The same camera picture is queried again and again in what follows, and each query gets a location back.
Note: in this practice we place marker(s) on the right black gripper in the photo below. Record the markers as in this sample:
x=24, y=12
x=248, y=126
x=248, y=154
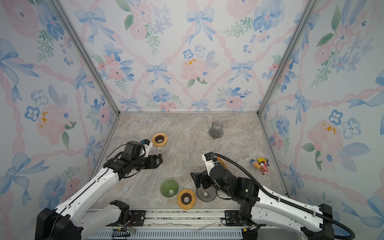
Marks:
x=198, y=182

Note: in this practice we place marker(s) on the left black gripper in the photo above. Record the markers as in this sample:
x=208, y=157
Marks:
x=153, y=161

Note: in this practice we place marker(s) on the orange coffee filter pack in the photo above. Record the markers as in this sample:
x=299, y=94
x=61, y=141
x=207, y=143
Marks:
x=222, y=162

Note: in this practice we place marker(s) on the green glass dripper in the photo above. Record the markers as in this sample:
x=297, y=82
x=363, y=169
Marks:
x=169, y=188

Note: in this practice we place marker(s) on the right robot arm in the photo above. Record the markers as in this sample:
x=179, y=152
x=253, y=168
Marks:
x=265, y=207

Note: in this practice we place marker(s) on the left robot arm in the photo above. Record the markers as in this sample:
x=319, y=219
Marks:
x=70, y=220

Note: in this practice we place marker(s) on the grey glass dripper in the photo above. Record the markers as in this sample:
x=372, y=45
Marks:
x=206, y=195

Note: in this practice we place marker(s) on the small colourful toy figure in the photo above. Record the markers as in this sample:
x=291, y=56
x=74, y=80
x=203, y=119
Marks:
x=261, y=164

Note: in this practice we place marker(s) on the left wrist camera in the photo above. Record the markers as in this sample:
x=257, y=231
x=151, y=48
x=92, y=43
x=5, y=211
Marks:
x=147, y=147

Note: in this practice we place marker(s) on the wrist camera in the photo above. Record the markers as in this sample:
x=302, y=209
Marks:
x=209, y=161
x=147, y=147

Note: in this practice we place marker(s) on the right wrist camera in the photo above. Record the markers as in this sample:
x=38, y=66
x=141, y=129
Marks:
x=209, y=161

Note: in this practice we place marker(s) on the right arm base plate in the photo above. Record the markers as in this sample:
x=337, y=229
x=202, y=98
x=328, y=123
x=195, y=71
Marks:
x=235, y=218

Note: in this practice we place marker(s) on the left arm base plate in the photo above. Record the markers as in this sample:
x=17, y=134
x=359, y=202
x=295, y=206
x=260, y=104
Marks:
x=136, y=219

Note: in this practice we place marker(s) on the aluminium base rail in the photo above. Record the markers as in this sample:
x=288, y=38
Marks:
x=192, y=225

